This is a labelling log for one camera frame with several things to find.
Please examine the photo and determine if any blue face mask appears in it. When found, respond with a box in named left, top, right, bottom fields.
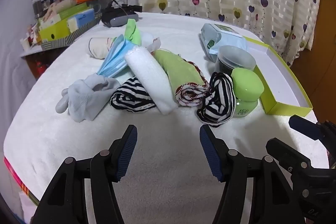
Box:
left=98, top=34, right=137, bottom=79

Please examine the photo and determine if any small lime green cloth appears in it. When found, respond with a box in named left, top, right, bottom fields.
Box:
left=124, top=19, right=143, bottom=46

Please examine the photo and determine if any green lidded jar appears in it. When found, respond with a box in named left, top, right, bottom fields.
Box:
left=230, top=68, right=265, bottom=119

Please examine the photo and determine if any long green carton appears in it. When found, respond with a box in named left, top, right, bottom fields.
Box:
left=39, top=2, right=88, bottom=25

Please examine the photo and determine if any blue tissue pack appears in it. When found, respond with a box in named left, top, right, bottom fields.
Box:
left=67, top=8, right=95, bottom=31

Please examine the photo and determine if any white towel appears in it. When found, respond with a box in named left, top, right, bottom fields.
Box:
left=124, top=46, right=176, bottom=115

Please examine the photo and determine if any clear plastic jar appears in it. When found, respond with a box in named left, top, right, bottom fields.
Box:
left=215, top=46, right=256, bottom=77

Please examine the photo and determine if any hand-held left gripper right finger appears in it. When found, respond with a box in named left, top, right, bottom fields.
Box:
left=199, top=125, right=306, bottom=224

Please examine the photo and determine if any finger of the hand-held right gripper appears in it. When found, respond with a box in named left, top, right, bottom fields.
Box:
left=266, top=138, right=313, bottom=174
left=289, top=115, right=322, bottom=139

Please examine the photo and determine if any lime green cardboard box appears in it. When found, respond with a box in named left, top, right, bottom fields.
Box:
left=241, top=35, right=313, bottom=116

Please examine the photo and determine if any black and grey headset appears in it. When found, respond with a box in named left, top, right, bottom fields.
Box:
left=101, top=4, right=143, bottom=28

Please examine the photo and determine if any wooden wardrobe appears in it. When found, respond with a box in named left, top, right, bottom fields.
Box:
left=291, top=0, right=336, bottom=122

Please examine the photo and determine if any green towel with red trim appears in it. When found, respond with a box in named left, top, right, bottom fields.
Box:
left=154, top=49, right=209, bottom=106

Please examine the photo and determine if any wooden side shelf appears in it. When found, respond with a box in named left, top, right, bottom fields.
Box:
left=20, top=46, right=58, bottom=80

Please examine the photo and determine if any cream sock with blue stripes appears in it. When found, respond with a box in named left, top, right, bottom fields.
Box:
left=89, top=37, right=117, bottom=60

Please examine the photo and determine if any dark glass jar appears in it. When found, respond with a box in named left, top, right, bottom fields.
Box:
left=31, top=0, right=50, bottom=18

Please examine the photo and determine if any lime green file box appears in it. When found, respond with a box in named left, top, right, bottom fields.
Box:
left=39, top=18, right=79, bottom=41

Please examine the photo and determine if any wet wipes pack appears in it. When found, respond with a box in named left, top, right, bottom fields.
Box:
left=198, top=23, right=248, bottom=60

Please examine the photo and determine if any colourful striped sheet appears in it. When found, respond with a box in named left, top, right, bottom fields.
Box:
left=4, top=157, right=40, bottom=206

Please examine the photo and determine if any black and white striped sock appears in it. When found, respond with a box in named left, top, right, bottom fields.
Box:
left=196, top=72, right=236, bottom=127
left=110, top=77, right=157, bottom=112

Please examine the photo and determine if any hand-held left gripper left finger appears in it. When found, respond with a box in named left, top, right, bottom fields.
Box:
left=31, top=124, right=138, bottom=224

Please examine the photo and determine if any striped grey tray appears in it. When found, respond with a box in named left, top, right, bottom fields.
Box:
left=41, top=18, right=101, bottom=51

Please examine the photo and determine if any light grey glove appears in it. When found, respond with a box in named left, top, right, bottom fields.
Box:
left=56, top=74, right=121, bottom=123

